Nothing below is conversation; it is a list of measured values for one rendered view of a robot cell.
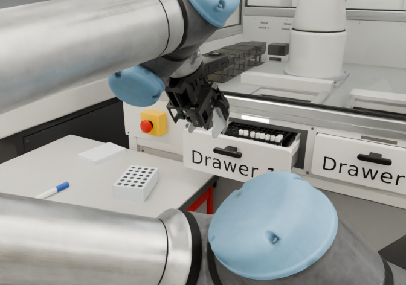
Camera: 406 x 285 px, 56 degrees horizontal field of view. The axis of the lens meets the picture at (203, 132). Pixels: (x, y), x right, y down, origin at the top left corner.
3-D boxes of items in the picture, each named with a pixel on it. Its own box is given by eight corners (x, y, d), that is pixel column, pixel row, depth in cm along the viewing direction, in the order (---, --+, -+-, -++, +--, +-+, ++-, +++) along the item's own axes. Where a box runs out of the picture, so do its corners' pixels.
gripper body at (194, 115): (174, 125, 75) (151, 83, 66) (192, 93, 79) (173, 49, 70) (208, 131, 72) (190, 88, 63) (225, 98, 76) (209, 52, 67)
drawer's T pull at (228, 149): (240, 159, 90) (240, 154, 89) (212, 153, 93) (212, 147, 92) (246, 153, 93) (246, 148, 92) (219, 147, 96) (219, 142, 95)
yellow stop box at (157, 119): (158, 137, 117) (157, 116, 115) (139, 134, 121) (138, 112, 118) (167, 133, 121) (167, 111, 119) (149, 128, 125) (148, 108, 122)
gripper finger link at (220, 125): (214, 150, 81) (196, 122, 74) (225, 128, 83) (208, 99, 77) (226, 151, 79) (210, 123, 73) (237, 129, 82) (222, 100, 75)
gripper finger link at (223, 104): (212, 120, 79) (196, 92, 73) (215, 113, 80) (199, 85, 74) (232, 122, 77) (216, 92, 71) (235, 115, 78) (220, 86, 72)
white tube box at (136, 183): (143, 201, 98) (142, 189, 96) (113, 198, 99) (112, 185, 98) (159, 179, 109) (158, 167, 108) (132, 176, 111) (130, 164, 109)
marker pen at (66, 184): (24, 210, 94) (23, 204, 94) (20, 208, 95) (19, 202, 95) (70, 186, 105) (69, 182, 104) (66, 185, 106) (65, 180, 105)
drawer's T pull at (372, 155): (391, 166, 86) (392, 161, 85) (356, 159, 89) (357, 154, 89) (392, 160, 89) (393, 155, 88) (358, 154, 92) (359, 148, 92)
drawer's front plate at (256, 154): (286, 193, 91) (290, 151, 87) (183, 166, 104) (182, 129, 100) (289, 189, 92) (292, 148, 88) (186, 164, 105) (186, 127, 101)
